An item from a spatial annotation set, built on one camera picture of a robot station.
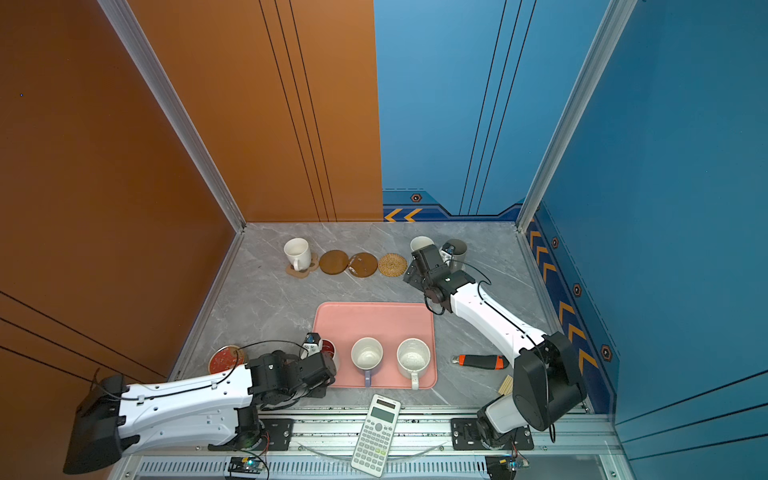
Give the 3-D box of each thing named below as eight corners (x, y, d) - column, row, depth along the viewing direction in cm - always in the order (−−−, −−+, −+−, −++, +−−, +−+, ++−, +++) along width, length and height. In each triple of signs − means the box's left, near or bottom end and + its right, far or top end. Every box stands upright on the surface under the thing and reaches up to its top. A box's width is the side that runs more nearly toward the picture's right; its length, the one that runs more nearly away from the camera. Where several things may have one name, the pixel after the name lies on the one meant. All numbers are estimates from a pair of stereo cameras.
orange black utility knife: (452, 369, 86) (453, 366, 84) (451, 357, 88) (452, 354, 86) (507, 369, 86) (509, 366, 84) (504, 357, 88) (506, 354, 86)
